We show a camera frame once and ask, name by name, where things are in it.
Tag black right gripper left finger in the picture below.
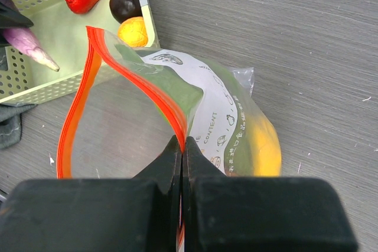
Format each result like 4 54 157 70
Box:
129 136 182 251

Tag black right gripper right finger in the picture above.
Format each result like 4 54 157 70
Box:
181 137 230 251

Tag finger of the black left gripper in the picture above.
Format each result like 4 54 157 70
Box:
0 4 34 29

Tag purple toy eggplant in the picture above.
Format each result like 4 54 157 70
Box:
0 0 61 73

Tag green toy lettuce leaf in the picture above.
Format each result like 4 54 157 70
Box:
115 44 252 176

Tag yellow toy banana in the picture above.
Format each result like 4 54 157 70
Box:
246 112 282 177

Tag clear zip bag orange zipper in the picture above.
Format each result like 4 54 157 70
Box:
56 26 282 178

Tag dark purple toy food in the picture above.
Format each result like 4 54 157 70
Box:
109 0 142 24

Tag small orange toy fruit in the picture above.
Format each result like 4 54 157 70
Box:
118 17 148 47

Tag pale green plastic basket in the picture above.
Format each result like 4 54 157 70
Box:
1 0 159 105

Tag grey cloth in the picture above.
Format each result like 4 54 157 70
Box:
0 104 37 150

